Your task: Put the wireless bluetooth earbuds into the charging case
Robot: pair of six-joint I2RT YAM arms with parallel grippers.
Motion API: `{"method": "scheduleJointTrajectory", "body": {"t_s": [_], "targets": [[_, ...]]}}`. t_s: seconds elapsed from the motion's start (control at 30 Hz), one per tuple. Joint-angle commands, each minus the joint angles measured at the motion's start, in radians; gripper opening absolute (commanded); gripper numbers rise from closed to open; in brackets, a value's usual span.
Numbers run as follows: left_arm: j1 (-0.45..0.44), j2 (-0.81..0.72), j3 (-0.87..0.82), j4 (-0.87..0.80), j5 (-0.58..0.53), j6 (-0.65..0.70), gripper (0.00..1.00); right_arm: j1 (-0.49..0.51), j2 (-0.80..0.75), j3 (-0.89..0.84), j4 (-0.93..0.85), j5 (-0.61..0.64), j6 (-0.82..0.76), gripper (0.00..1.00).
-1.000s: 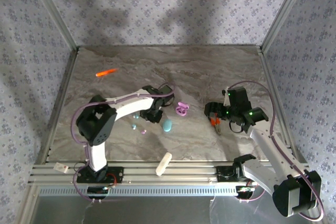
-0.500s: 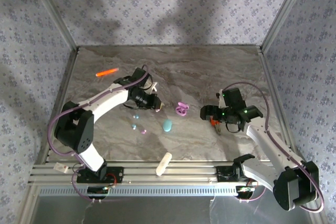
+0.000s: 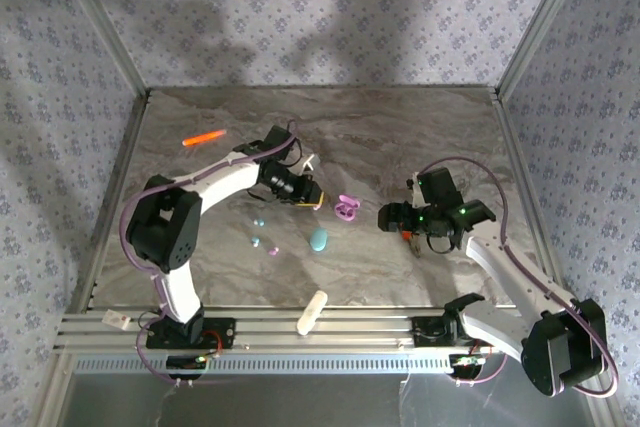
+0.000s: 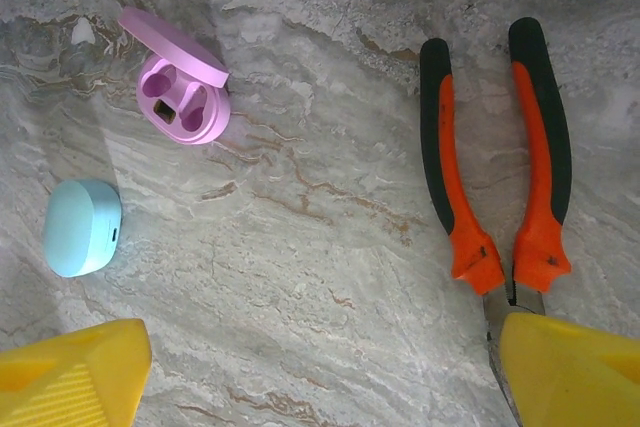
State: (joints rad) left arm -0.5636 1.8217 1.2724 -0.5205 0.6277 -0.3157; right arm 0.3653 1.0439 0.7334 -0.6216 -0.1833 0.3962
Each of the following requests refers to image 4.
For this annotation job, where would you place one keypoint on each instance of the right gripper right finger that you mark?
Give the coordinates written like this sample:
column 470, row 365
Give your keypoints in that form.
column 575, row 377

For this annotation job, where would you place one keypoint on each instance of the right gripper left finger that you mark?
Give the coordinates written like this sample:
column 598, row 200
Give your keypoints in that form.
column 65, row 377

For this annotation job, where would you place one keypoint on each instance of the blue earbud charging case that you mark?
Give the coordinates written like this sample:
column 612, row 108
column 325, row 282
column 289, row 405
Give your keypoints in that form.
column 80, row 227

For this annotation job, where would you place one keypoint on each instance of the pink earbud charging case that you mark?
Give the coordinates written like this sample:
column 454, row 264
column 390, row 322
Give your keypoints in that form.
column 200, row 122

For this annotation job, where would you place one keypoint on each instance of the orange black pliers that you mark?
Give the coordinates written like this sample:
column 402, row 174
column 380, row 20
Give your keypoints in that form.
column 537, row 172

